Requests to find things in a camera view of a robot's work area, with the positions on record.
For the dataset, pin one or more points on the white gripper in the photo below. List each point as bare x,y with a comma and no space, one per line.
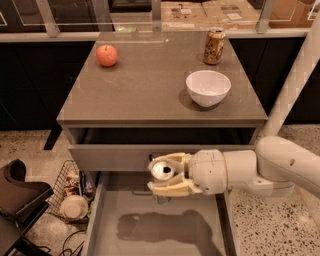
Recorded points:
206,171

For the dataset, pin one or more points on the silver redbull can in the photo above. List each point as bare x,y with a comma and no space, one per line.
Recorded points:
162,171

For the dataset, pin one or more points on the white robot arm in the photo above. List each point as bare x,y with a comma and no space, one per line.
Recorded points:
272,169

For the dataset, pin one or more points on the grey middle drawer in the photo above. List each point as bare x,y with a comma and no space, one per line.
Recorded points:
126,220

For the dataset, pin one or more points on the grey drawer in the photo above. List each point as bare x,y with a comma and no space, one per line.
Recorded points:
131,149
126,220

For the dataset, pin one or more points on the grey drawer cabinet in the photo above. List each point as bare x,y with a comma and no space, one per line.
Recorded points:
146,88

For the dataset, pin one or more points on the grey top drawer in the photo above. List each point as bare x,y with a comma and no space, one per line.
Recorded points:
131,149

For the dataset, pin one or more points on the brown patterned drink can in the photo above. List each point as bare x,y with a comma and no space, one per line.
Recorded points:
214,45

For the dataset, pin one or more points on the snack bag in basket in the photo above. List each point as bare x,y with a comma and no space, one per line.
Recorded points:
71,185

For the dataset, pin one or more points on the white bowl in basket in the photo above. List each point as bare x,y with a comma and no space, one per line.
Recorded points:
74,207

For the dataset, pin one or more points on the red apple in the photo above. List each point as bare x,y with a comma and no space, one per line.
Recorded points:
106,55

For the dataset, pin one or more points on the cardboard box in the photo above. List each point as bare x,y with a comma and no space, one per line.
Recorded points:
194,16

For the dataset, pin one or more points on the black chair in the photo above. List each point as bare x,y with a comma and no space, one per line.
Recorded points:
21,205

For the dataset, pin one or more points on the black wire basket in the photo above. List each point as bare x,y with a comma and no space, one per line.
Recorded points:
57,198

